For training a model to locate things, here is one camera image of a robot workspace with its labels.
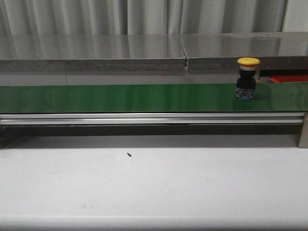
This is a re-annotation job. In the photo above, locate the right conveyor support leg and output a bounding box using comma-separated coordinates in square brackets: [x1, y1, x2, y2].
[297, 113, 308, 148]

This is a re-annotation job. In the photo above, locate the conveyor support leg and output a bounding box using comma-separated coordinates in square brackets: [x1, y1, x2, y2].
[0, 128, 7, 149]
[297, 113, 308, 148]

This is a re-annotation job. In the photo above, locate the green conveyor belt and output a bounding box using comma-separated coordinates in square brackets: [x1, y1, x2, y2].
[0, 83, 308, 114]

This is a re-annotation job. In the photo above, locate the push button contact block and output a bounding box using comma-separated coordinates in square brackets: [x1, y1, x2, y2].
[235, 57, 260, 100]

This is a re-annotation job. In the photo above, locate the grey right back bench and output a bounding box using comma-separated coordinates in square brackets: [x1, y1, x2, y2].
[179, 32, 308, 71]

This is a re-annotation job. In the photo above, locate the left conveyor support leg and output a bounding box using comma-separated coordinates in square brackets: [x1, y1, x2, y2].
[0, 128, 7, 149]

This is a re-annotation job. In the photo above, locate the red plastic bin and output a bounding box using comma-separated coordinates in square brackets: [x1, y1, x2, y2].
[270, 75, 308, 83]

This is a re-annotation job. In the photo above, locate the grey bench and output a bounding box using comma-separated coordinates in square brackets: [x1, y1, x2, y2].
[0, 35, 186, 72]
[179, 32, 308, 71]

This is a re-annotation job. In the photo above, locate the aluminium conveyor frame rail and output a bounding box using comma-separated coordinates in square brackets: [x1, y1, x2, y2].
[0, 112, 306, 126]

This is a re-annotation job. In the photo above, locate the grey left back bench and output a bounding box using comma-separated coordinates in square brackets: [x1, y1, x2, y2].
[0, 35, 186, 72]

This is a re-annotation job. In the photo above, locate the grey pleated curtain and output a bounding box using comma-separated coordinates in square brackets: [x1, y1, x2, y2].
[0, 0, 287, 36]

